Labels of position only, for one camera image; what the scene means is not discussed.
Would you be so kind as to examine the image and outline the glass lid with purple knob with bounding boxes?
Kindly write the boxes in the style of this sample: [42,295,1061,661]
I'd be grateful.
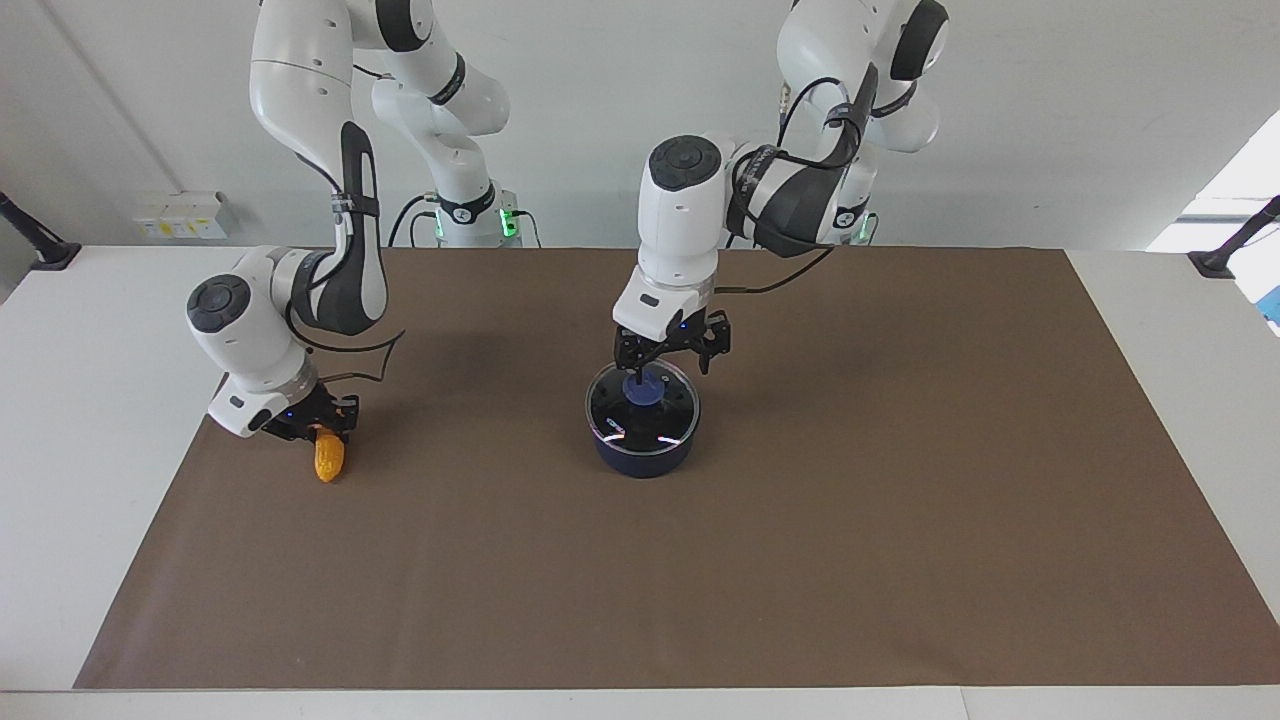
[587,362,701,456]

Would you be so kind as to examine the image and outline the brown table mat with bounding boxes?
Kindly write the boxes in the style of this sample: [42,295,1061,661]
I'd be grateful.
[73,247,1280,691]

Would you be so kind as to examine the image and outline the black clamp stand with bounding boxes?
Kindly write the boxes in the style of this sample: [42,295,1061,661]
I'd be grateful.
[0,190,82,272]
[1187,195,1280,281]

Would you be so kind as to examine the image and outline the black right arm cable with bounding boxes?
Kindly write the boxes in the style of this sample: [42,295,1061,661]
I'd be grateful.
[285,60,407,387]

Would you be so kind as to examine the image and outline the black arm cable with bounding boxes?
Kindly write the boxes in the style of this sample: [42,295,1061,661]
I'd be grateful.
[285,60,407,387]
[712,78,883,297]

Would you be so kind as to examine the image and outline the dark blue saucepan, purple handle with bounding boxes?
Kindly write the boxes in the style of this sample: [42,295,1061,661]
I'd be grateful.
[585,362,701,480]

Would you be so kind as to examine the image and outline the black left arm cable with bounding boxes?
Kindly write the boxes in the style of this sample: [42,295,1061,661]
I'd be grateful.
[712,78,883,297]

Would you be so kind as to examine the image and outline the white wall socket box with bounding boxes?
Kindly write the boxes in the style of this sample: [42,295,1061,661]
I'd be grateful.
[133,190,230,242]

